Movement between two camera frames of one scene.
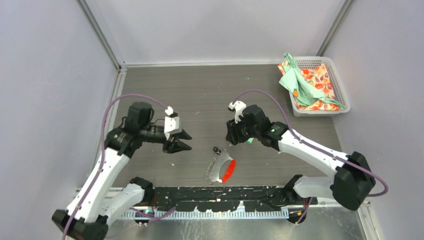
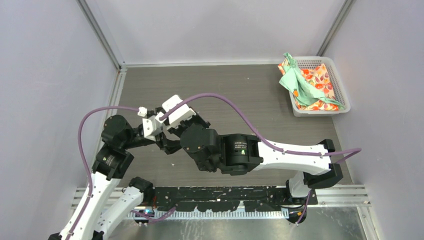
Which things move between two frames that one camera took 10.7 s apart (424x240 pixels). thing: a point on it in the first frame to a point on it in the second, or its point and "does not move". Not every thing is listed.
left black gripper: [174, 146] does not move
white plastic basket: [338, 84] does not move
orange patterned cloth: [318, 77] does not move
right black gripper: [233, 136] to [195, 119]
